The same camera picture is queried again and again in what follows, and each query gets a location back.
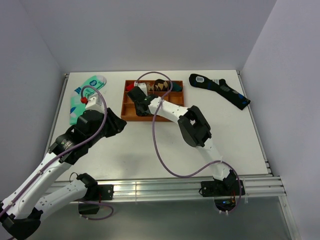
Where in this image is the white black-striped ankle sock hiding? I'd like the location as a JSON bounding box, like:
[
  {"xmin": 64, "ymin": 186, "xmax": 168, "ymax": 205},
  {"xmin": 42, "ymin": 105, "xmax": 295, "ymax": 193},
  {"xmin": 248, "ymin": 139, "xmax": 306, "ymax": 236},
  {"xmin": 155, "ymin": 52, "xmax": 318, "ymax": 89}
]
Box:
[{"xmin": 135, "ymin": 109, "xmax": 150, "ymax": 117}]

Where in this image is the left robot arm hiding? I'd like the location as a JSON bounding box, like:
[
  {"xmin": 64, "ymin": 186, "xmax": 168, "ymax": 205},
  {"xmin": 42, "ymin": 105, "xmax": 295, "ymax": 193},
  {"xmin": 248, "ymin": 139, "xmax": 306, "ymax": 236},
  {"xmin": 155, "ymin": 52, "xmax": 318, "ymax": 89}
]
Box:
[{"xmin": 0, "ymin": 108, "xmax": 127, "ymax": 240}]

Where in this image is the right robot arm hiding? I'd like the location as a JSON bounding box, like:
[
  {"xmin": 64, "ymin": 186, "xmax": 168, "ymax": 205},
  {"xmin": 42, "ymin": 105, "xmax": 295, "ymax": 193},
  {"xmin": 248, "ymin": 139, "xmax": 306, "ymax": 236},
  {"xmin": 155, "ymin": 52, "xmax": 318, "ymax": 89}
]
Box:
[{"xmin": 127, "ymin": 86, "xmax": 242, "ymax": 195}]

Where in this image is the beige argyle rolled sock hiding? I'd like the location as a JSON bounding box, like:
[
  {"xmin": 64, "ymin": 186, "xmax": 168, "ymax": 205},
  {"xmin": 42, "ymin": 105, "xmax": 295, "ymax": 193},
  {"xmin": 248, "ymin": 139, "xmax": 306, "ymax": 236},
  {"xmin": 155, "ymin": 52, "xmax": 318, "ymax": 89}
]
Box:
[{"xmin": 146, "ymin": 82, "xmax": 154, "ymax": 92}]

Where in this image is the red rolled sock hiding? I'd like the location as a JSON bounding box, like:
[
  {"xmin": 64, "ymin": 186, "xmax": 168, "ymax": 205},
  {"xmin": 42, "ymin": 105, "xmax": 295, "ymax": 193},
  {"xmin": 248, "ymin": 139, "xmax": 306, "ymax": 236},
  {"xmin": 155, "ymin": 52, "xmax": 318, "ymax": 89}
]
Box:
[{"xmin": 125, "ymin": 83, "xmax": 135, "ymax": 92}]

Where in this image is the mint green patterned sock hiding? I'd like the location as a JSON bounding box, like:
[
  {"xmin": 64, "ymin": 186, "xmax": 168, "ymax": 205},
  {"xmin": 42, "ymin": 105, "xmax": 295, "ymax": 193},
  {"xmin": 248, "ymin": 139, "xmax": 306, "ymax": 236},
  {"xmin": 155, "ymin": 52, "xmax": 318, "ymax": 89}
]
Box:
[{"xmin": 69, "ymin": 75, "xmax": 107, "ymax": 125}]

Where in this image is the black tan argyle rolled sock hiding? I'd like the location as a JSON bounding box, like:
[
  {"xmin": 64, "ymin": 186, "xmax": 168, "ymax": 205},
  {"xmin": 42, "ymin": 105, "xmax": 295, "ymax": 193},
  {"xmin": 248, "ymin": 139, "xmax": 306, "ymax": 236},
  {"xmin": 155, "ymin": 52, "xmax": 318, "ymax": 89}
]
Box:
[{"xmin": 153, "ymin": 79, "xmax": 169, "ymax": 92}]

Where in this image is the wooden compartment tray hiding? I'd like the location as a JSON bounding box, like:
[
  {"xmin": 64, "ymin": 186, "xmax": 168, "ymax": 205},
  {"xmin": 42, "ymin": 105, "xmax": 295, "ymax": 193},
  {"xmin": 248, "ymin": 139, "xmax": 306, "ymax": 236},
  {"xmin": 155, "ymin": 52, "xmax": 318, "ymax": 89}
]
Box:
[{"xmin": 120, "ymin": 80, "xmax": 185, "ymax": 122}]

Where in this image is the dark teal rolled sock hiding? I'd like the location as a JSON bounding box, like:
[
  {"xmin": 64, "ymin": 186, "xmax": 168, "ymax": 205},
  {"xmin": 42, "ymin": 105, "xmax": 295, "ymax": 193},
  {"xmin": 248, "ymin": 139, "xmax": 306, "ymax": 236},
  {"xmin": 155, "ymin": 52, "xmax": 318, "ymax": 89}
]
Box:
[{"xmin": 171, "ymin": 82, "xmax": 183, "ymax": 92}]

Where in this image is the black blue patterned long sock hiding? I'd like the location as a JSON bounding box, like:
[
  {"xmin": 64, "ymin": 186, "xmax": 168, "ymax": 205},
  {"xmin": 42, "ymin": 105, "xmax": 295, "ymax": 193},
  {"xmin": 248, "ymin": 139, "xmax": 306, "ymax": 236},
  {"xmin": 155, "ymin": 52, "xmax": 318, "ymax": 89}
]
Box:
[{"xmin": 189, "ymin": 73, "xmax": 251, "ymax": 110}]

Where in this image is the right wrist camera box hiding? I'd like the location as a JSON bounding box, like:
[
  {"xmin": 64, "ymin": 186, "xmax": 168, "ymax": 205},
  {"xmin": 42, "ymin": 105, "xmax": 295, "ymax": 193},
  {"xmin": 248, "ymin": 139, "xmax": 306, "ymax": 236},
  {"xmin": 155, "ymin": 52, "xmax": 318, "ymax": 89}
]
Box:
[{"xmin": 134, "ymin": 81, "xmax": 148, "ymax": 96}]

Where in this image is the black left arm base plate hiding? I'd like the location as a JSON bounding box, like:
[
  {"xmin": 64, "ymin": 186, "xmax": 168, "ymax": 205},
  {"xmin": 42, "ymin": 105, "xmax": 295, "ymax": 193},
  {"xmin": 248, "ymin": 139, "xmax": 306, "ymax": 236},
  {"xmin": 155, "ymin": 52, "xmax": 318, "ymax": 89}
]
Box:
[{"xmin": 82, "ymin": 184, "xmax": 114, "ymax": 202}]

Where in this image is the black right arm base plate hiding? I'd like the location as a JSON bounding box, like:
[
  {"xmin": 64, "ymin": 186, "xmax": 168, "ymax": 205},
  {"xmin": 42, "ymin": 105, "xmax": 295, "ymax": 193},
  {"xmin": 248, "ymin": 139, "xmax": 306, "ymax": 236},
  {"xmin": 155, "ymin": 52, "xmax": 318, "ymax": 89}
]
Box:
[{"xmin": 200, "ymin": 180, "xmax": 246, "ymax": 197}]

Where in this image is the aluminium table edge rail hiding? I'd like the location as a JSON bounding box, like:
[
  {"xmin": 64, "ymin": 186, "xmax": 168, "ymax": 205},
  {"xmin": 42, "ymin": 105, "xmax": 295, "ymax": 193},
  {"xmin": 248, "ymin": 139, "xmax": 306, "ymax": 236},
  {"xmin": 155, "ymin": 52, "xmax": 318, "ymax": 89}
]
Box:
[{"xmin": 44, "ymin": 176, "xmax": 287, "ymax": 206}]

